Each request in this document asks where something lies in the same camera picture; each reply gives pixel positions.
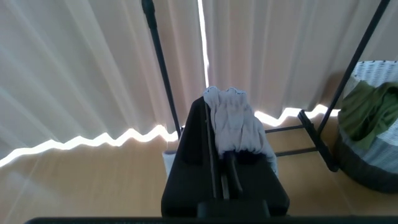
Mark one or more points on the pale grey shorts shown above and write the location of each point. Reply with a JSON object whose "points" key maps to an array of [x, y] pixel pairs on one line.
{"points": [[233, 124]]}

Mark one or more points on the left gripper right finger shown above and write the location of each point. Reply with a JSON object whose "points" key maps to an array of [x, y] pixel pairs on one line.
{"points": [[261, 183]]}

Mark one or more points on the white laundry basket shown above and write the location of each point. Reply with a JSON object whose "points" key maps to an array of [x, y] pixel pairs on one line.
{"points": [[382, 149]]}

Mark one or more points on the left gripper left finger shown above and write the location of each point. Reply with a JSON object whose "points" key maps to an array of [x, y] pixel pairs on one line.
{"points": [[189, 174]]}

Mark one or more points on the beige curtain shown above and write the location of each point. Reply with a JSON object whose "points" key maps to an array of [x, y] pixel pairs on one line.
{"points": [[77, 77]]}

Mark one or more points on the black clothes rack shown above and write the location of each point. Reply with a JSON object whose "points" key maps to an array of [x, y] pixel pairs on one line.
{"points": [[161, 62]]}

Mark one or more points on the green garment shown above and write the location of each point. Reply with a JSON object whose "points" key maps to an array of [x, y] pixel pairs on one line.
{"points": [[367, 112]]}

